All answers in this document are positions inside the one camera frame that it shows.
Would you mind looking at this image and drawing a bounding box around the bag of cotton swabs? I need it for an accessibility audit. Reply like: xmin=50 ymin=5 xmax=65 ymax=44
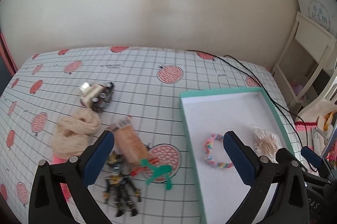
xmin=251 ymin=125 xmax=282 ymax=161

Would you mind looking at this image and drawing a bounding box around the teal shallow box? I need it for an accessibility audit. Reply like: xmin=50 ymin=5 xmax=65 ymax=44
xmin=179 ymin=88 xmax=294 ymax=223

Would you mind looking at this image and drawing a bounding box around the pink striped crochet mat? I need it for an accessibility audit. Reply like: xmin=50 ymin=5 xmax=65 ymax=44
xmin=295 ymin=121 xmax=318 ymax=149

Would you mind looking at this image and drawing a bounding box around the cream lace cloth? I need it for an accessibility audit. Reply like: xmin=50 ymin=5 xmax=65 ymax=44
xmin=50 ymin=108 xmax=100 ymax=160

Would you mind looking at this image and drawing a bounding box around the black gold action figure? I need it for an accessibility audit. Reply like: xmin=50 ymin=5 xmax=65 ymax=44
xmin=103 ymin=151 xmax=142 ymax=217

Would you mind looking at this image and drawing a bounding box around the cream wooden shelf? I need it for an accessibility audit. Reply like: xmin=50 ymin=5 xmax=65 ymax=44
xmin=272 ymin=12 xmax=336 ymax=114

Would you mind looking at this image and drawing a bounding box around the pastel rainbow fuzzy ring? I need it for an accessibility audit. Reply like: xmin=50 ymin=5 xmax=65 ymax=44
xmin=203 ymin=133 xmax=234 ymax=170

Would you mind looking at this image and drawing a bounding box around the black toy car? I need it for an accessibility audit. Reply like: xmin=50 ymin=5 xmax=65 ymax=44
xmin=91 ymin=82 xmax=115 ymax=113

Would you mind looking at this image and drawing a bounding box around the packet of brown biscuits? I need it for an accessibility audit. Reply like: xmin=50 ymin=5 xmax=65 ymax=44
xmin=105 ymin=116 xmax=156 ymax=168

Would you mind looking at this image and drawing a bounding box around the pink ribbed fabric roll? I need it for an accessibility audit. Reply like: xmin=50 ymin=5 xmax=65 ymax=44
xmin=51 ymin=155 xmax=73 ymax=201

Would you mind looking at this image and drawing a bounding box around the black cable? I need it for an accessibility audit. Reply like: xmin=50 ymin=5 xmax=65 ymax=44
xmin=188 ymin=49 xmax=318 ymax=172

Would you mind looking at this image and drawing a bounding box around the green gecko toy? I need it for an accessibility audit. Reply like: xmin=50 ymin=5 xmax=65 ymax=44
xmin=140 ymin=159 xmax=173 ymax=190

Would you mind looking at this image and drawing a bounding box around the pomegranate grid tablecloth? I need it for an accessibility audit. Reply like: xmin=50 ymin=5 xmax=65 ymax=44
xmin=0 ymin=45 xmax=300 ymax=224

